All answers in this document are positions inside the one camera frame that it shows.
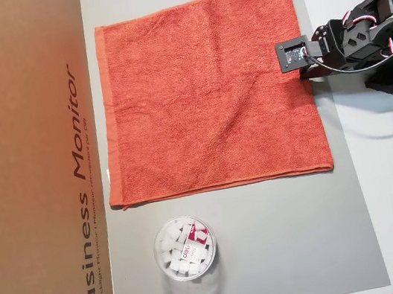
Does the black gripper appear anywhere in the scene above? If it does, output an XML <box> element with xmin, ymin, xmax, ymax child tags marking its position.
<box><xmin>291</xmin><ymin>18</ymin><xmax>349</xmax><ymax>83</ymax></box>

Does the orange terry towel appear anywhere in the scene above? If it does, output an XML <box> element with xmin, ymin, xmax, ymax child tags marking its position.
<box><xmin>77</xmin><ymin>0</ymin><xmax>337</xmax><ymax>214</ymax></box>

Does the grey plastic mat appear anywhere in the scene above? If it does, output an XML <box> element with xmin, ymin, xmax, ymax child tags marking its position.
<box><xmin>61</xmin><ymin>0</ymin><xmax>393</xmax><ymax>294</ymax></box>

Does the red white label card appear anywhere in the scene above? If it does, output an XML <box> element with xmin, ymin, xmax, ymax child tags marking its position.
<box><xmin>173</xmin><ymin>220</ymin><xmax>215</xmax><ymax>264</ymax></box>

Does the clear jar of white cubes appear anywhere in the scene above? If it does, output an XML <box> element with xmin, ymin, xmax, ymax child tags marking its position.
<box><xmin>148</xmin><ymin>210</ymin><xmax>228</xmax><ymax>294</ymax></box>

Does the brown cardboard monitor box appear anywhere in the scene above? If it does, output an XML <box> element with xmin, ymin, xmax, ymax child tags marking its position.
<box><xmin>0</xmin><ymin>0</ymin><xmax>130</xmax><ymax>294</ymax></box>

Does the thin black camera cable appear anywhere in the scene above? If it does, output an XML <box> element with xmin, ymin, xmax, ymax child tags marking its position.
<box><xmin>302</xmin><ymin>38</ymin><xmax>393</xmax><ymax>81</ymax></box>

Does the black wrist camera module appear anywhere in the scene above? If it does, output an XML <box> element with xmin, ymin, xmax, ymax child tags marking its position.
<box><xmin>272</xmin><ymin>34</ymin><xmax>315</xmax><ymax>74</ymax></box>

